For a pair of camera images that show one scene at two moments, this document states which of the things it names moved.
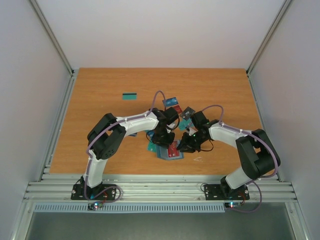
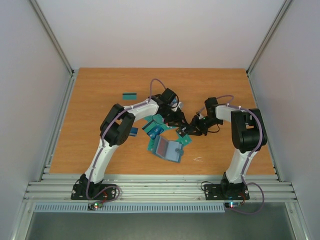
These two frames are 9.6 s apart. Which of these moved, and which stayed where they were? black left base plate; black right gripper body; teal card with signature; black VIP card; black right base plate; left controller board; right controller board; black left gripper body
Moved: black left gripper body; black right gripper body; black VIP card
Stayed: right controller board; teal card with signature; left controller board; black left base plate; black right base plate
